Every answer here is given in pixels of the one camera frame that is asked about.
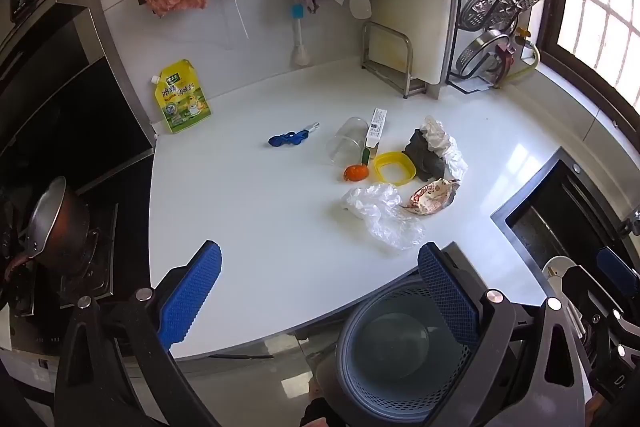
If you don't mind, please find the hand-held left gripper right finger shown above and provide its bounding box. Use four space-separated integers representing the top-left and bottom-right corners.
417 242 586 427

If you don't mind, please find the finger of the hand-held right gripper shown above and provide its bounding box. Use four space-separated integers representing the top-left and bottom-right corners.
595 246 640 295
544 264 607 333

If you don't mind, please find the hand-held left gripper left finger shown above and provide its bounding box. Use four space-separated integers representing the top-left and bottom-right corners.
55 239 223 427

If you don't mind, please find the grey plastic basket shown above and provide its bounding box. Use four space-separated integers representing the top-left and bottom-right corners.
334 276 482 424

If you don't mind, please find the red and white paper wrapper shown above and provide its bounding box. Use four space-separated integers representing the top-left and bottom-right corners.
400 178 461 218

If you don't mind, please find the clear plastic bag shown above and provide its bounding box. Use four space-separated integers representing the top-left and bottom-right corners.
342 183 426 251

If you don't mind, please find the white tissue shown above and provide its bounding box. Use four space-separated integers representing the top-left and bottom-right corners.
421 116 469 178

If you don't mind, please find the blue plastic tool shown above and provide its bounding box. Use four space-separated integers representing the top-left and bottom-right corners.
268 122 321 149

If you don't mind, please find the metal faucet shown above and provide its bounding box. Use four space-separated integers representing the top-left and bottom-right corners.
621 206 640 235

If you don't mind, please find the black sink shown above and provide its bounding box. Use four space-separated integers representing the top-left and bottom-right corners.
491 146 640 270

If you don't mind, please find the black gas stove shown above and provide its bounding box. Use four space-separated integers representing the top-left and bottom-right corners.
0 199 122 348

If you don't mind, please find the dark grey cloth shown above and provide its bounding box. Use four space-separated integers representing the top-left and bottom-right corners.
403 129 447 180

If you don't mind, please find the copper pot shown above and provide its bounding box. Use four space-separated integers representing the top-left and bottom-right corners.
26 176 100 274

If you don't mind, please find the white and green carton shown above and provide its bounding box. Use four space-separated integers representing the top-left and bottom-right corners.
362 107 389 166

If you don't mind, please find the clear plastic cup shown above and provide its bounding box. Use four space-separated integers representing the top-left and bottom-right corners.
325 117 370 166

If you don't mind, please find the yellow seasoning pouch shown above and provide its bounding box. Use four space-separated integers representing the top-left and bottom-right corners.
149 59 212 134

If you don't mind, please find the metal cutting board stand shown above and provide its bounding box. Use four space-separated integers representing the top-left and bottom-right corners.
360 20 429 99

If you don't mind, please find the black range hood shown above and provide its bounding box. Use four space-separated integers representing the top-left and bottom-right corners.
0 0 157 208

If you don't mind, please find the black lid rack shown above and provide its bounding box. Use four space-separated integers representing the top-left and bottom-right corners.
444 0 526 94

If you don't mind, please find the blue and white bottle brush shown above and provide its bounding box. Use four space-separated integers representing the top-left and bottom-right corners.
291 4 309 68

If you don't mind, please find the thin white strip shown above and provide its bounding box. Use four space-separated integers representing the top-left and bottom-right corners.
232 0 250 40

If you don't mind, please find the yellow plastic lid ring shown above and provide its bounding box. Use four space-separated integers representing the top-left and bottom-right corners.
373 150 417 186

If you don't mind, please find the yellow hose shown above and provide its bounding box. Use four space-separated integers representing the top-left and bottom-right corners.
504 41 542 84

